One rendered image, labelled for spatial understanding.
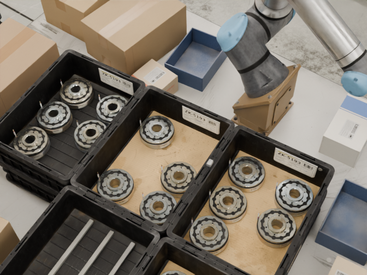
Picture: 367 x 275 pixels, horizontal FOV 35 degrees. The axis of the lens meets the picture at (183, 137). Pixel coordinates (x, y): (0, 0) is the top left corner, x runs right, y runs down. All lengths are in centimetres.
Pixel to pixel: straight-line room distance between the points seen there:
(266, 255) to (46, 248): 58
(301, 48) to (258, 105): 141
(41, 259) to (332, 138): 92
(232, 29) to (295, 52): 142
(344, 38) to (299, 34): 178
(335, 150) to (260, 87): 31
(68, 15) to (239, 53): 70
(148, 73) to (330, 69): 135
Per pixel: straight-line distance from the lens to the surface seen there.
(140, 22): 205
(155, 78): 199
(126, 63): 200
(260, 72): 181
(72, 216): 166
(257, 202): 165
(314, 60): 315
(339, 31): 149
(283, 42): 321
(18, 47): 205
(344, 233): 179
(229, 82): 207
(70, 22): 222
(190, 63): 212
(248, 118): 190
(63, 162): 175
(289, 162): 167
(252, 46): 180
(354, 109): 194
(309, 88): 209
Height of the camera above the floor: 226
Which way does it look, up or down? 54 degrees down
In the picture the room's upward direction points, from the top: 2 degrees counter-clockwise
